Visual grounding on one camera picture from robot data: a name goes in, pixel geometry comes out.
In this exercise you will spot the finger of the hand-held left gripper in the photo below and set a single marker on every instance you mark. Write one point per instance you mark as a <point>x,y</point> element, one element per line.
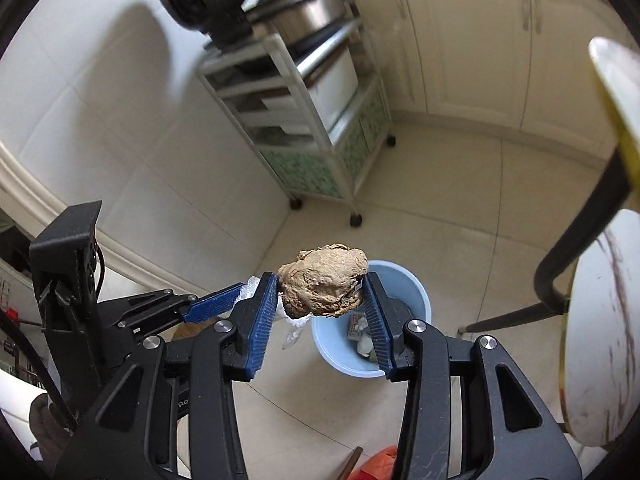
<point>212,305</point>

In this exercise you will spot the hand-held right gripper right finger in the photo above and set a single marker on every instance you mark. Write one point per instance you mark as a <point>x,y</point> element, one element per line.
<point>377,330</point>

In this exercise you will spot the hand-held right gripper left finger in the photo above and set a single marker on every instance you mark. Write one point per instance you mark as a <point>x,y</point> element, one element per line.
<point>260,330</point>

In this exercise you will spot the clear plastic wrap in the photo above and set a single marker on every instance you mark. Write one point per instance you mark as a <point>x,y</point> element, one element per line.
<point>295,330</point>

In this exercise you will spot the blue plastic waste bin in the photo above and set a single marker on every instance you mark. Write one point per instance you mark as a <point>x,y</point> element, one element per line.
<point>330,355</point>

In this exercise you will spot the brown ginger lump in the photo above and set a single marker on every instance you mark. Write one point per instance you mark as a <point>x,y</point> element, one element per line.
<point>320,285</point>

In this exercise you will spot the person's left forearm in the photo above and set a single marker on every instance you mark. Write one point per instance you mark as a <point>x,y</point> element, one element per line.
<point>50,430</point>

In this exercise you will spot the pile of mixed litter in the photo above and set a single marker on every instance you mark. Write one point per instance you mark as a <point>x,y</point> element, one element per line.
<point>361,340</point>

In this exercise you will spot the cluttered shelf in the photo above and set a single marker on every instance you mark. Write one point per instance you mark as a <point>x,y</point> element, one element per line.
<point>12,310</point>

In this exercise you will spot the orange plastic bag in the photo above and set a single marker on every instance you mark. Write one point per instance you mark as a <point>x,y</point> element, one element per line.
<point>375,467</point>

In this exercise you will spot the brown stick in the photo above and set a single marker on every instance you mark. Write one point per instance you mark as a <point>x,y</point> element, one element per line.
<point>350,465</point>

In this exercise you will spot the white wheeled kitchen cart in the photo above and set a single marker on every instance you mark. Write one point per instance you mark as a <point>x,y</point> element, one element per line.
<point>310,160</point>

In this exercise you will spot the white round table black legs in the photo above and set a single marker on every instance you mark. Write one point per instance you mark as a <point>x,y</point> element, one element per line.
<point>580,240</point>

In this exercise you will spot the round marble stool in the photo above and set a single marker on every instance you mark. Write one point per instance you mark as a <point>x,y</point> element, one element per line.
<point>600,340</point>

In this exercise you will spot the white box appliance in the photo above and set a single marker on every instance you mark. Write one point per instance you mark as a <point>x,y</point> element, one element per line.
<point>330,85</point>

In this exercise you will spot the cream kitchen base cabinets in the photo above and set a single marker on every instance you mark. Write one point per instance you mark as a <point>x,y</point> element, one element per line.
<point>475,50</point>

